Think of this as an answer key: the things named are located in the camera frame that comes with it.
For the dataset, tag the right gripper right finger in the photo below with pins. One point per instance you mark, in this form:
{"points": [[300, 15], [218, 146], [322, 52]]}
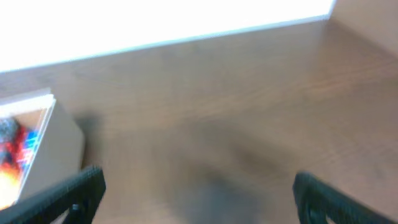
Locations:
{"points": [[317, 202]]}

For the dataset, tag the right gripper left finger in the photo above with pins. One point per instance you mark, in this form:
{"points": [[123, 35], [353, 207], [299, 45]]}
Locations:
{"points": [[79, 196]]}

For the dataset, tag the red toy fire truck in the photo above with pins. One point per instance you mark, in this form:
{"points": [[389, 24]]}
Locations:
{"points": [[13, 136]]}

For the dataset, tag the orange dinosaur toy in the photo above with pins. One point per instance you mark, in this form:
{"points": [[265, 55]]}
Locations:
{"points": [[10, 184]]}

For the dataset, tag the multicolour puzzle cube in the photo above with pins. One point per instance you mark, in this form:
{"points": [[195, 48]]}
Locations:
{"points": [[26, 147]]}

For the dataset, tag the white cardboard box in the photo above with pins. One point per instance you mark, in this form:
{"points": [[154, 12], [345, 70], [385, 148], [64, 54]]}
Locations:
{"points": [[60, 146]]}

